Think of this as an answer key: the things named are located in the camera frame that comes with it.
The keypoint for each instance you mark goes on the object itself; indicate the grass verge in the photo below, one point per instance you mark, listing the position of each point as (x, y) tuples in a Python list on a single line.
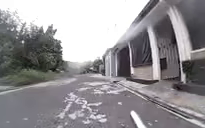
[(30, 77)]

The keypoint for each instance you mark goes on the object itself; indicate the robot's own part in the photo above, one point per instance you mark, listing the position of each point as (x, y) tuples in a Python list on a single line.
[(137, 119)]

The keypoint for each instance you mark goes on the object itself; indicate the grey concrete pavement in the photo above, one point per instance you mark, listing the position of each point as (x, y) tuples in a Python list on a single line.
[(176, 96)]

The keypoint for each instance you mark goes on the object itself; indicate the pale concrete road edge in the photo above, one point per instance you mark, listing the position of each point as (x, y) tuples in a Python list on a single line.
[(40, 84)]

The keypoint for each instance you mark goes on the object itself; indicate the pale building with pillars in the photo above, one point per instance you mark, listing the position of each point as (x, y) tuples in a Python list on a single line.
[(163, 50)]

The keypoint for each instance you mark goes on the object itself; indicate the distant trees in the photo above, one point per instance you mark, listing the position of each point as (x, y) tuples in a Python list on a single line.
[(93, 65)]

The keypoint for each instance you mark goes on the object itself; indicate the row of trees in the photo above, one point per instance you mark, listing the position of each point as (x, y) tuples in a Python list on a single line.
[(23, 50)]

